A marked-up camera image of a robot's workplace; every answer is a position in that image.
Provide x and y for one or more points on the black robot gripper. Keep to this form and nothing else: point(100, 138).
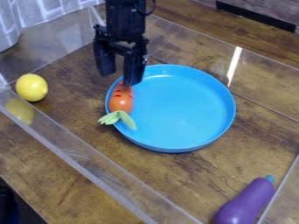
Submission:
point(120, 36)

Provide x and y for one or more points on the orange toy carrot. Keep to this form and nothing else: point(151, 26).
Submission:
point(120, 106)

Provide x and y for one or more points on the blue round plastic tray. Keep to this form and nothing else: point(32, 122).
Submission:
point(183, 110)

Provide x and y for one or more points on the yellow toy lemon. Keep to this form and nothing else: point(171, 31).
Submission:
point(31, 87)

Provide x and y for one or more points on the white grid curtain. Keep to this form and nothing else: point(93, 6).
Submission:
point(19, 14)

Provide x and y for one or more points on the purple toy eggplant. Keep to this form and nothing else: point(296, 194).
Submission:
point(244, 207)

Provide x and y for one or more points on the clear acrylic barrier wall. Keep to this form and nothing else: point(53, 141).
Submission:
point(131, 192)

